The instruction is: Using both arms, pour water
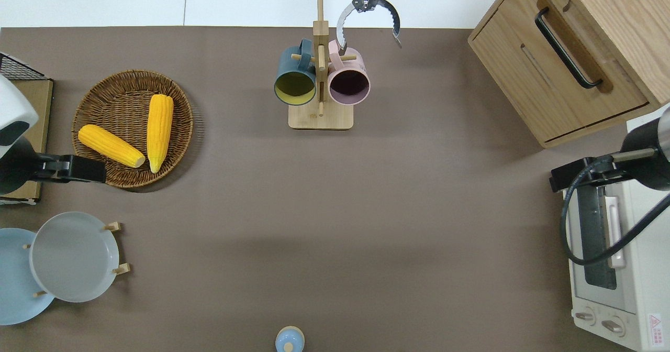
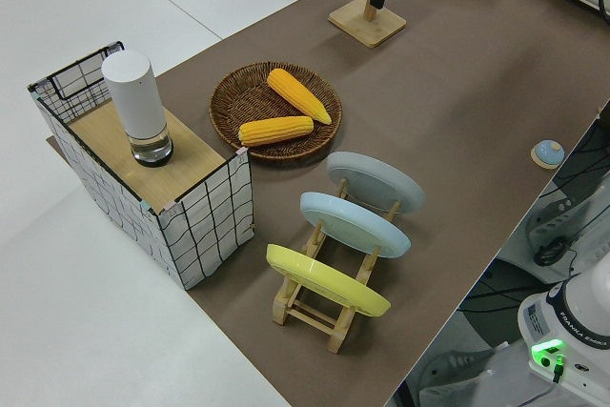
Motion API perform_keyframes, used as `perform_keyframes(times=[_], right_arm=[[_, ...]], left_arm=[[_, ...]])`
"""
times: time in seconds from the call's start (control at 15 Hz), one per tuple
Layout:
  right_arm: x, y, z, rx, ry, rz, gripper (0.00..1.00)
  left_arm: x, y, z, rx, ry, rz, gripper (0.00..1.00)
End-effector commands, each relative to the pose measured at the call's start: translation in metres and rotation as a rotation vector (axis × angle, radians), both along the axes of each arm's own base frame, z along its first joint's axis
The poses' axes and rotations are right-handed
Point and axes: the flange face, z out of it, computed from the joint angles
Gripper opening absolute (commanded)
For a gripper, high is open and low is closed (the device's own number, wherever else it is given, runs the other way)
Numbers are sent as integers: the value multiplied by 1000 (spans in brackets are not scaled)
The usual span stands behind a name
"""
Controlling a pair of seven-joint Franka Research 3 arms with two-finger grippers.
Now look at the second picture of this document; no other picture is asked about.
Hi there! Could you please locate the grey metal frame foot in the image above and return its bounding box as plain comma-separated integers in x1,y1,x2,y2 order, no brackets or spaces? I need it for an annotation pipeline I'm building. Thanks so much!
395,344,497,407

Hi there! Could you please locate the wooden dish rack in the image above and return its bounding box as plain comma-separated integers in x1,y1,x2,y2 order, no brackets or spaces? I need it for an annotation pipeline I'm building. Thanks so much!
272,176,402,355

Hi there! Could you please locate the wooden mug stand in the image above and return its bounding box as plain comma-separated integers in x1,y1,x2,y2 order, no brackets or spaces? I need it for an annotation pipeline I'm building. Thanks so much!
327,0,408,50

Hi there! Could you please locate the light blue plate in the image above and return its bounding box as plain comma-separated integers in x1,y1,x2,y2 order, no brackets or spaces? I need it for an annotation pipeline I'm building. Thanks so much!
299,192,412,260

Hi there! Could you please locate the black coiled cable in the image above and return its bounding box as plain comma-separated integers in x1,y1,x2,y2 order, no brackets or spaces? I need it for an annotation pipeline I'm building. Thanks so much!
533,237,568,268

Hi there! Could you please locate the black wire basket white liner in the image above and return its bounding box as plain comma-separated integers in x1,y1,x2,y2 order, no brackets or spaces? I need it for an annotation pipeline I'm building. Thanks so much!
27,39,256,292

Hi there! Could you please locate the blue service bell wooden base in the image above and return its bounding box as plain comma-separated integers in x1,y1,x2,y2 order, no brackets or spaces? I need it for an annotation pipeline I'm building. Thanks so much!
531,139,566,170

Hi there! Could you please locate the light wooden shelf insert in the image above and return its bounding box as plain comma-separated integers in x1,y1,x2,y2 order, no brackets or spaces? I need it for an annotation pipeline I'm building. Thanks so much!
69,87,226,204

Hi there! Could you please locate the grey plate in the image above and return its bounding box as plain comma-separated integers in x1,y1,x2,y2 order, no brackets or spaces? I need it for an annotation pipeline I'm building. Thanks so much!
326,151,426,216

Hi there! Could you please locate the brown table mat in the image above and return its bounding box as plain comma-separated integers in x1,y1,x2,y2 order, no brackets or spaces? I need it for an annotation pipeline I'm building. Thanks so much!
45,0,610,407

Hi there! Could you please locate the white water bottle glass base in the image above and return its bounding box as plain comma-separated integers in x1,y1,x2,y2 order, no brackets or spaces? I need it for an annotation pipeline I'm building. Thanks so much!
101,50,173,169

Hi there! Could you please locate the brown wicker basket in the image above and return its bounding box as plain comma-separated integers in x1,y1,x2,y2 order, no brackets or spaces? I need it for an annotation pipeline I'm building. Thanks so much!
209,61,343,164

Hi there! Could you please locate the yellow plate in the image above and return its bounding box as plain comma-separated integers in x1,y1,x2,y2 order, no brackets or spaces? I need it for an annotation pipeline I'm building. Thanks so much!
265,243,392,317

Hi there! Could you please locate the yellow corn cob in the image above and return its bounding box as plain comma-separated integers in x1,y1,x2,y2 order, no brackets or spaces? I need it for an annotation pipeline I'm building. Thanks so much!
237,115,315,148
266,68,333,126

